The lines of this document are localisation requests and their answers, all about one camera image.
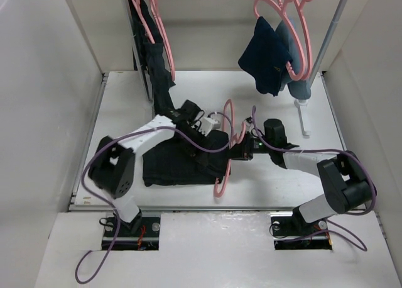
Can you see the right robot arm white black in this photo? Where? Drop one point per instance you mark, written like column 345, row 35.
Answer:
column 346, row 185

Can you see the light blue jeans hanging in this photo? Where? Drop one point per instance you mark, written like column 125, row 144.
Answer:
column 298, row 89

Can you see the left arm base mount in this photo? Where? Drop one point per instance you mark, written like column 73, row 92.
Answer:
column 143, row 235

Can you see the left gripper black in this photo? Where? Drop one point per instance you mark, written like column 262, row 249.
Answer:
column 200, row 155

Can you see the pink hanger with jeans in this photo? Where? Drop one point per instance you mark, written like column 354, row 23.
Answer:
column 305, row 57

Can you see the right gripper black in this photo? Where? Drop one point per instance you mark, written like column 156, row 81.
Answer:
column 242, row 151

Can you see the black trousers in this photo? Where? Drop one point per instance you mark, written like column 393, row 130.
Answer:
column 167, row 164

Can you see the navy blue trousers hanging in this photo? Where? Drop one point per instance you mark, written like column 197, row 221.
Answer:
column 265, row 58

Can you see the dark trousers hanging left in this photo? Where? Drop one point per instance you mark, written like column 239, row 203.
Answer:
column 151, row 59

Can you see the pink hanger with navy trousers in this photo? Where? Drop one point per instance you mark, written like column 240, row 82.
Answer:
column 275, row 6

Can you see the white clothes rack frame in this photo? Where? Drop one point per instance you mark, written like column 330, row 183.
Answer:
column 272, row 17

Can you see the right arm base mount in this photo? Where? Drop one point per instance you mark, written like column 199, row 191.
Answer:
column 288, row 235

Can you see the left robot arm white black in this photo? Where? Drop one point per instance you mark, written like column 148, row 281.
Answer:
column 117, row 166

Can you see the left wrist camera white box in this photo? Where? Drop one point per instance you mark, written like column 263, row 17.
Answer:
column 208, row 124

